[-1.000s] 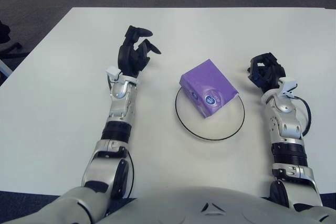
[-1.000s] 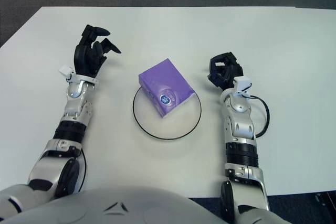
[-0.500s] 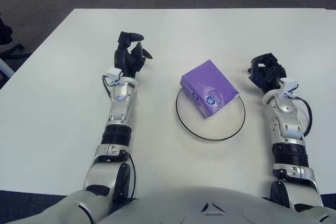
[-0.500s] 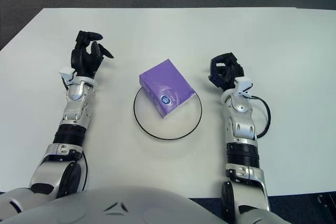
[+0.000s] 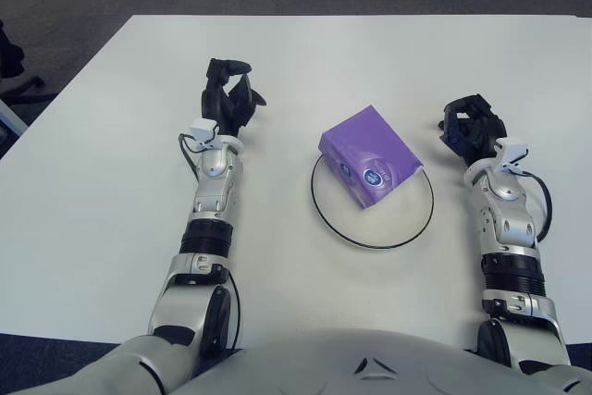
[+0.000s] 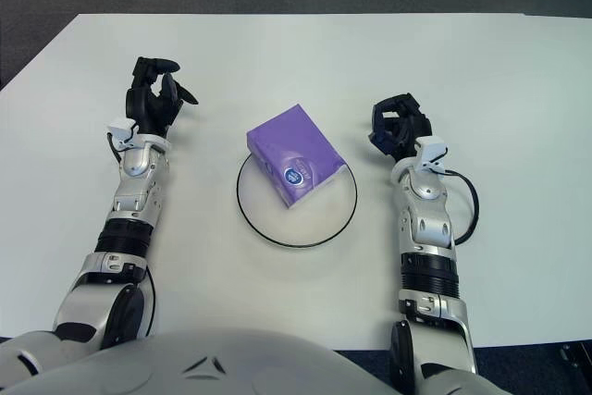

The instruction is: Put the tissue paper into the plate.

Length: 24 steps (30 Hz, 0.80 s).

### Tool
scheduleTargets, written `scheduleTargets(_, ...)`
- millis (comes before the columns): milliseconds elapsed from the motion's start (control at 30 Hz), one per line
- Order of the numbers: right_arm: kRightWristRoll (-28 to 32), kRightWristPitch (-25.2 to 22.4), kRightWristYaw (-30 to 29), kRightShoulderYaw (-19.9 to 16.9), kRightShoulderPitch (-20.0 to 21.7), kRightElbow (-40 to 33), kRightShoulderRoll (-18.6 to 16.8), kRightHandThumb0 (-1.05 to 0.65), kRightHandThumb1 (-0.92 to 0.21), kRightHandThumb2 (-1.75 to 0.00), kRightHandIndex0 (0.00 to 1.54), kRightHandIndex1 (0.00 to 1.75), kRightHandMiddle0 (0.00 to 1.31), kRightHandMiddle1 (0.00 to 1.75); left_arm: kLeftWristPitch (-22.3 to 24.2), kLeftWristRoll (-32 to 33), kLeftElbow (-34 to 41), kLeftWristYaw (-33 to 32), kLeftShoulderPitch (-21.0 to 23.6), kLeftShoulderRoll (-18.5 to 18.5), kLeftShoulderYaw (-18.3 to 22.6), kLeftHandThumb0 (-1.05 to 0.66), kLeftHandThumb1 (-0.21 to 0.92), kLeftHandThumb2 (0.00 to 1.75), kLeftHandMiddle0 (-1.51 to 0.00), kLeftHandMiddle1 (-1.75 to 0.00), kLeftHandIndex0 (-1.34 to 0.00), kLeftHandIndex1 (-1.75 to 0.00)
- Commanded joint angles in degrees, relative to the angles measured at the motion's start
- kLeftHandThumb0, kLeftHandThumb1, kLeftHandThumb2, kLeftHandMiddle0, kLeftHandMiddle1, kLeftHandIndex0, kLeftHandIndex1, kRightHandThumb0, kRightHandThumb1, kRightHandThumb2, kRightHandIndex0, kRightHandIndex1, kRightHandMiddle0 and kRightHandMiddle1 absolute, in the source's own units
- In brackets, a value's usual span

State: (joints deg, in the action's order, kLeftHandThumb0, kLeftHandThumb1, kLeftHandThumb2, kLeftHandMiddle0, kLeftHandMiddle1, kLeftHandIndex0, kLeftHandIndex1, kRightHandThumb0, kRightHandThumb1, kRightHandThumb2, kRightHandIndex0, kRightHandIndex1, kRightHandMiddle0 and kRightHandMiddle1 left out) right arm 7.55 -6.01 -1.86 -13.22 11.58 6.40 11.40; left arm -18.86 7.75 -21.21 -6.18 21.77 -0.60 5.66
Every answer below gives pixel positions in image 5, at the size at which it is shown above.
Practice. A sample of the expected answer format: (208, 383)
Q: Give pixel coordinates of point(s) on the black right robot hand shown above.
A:
(481, 133)

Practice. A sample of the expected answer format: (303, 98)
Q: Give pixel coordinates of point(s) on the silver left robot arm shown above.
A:
(215, 191)

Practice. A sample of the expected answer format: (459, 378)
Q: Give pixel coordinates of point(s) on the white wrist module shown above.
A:
(203, 130)
(512, 150)

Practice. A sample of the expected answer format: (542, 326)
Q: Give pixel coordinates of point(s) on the purple tissue paper pack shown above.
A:
(365, 145)

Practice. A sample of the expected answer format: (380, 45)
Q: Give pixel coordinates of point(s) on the white plate with black rim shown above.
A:
(398, 224)

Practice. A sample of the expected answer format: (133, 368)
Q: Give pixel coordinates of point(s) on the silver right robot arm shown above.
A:
(509, 224)

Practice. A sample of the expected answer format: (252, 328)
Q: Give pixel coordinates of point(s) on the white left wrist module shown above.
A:
(203, 130)

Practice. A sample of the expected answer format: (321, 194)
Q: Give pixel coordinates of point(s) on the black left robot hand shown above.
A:
(226, 106)

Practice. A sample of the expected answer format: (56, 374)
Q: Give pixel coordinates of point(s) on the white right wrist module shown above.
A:
(512, 150)

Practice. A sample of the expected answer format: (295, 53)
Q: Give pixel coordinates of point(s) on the black office chair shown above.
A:
(11, 62)

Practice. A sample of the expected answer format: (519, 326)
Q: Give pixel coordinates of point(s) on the grey robot torso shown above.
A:
(351, 358)

